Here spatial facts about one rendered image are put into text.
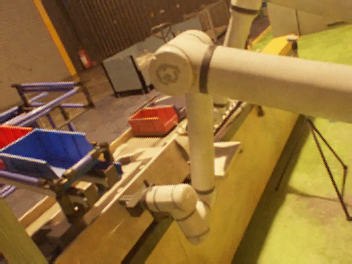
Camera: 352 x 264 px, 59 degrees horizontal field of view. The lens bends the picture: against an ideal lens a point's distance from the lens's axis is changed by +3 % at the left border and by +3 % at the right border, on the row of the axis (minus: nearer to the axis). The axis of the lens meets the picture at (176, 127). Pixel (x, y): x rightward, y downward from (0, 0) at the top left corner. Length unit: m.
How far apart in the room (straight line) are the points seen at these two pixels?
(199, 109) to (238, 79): 0.27
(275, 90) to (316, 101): 0.08
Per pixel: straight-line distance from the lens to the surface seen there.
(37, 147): 1.30
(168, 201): 1.00
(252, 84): 0.68
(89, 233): 1.18
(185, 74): 0.69
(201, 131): 0.96
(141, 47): 7.75
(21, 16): 13.32
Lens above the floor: 1.63
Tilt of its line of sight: 23 degrees down
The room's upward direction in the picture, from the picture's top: 21 degrees counter-clockwise
